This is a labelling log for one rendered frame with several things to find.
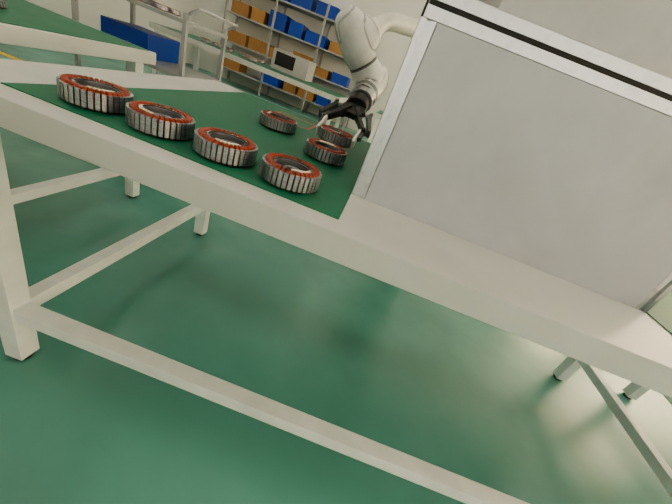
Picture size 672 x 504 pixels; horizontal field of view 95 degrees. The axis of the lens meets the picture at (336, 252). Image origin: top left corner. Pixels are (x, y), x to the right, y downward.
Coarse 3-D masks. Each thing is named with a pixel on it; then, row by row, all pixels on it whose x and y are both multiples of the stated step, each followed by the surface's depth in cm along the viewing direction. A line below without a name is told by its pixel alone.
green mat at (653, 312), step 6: (660, 300) 78; (666, 300) 80; (654, 306) 71; (660, 306) 73; (666, 306) 75; (648, 312) 66; (654, 312) 67; (660, 312) 69; (666, 312) 71; (654, 318) 64; (660, 318) 65; (666, 318) 67; (660, 324) 62; (666, 324) 63
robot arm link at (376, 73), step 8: (376, 56) 106; (368, 64) 104; (376, 64) 106; (352, 72) 108; (360, 72) 106; (368, 72) 105; (376, 72) 106; (384, 72) 110; (360, 80) 107; (368, 80) 106; (376, 80) 107; (384, 80) 110; (376, 88) 107; (384, 88) 111
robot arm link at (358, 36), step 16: (336, 16) 99; (352, 16) 96; (368, 16) 100; (384, 16) 103; (400, 16) 105; (336, 32) 101; (352, 32) 98; (368, 32) 99; (384, 32) 105; (400, 32) 109; (352, 48) 101; (368, 48) 101; (352, 64) 105
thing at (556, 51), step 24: (432, 0) 49; (456, 0) 49; (456, 24) 50; (480, 24) 50; (504, 24) 49; (528, 24) 49; (504, 48) 50; (528, 48) 50; (552, 48) 49; (576, 48) 49; (576, 72) 50; (600, 72) 50; (624, 72) 49; (648, 72) 49; (624, 96) 50; (648, 96) 50
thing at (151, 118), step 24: (72, 96) 52; (96, 96) 53; (120, 96) 56; (144, 120) 52; (168, 120) 53; (192, 120) 58; (216, 144) 52; (240, 144) 59; (264, 168) 53; (288, 168) 58; (312, 168) 58; (312, 192) 56
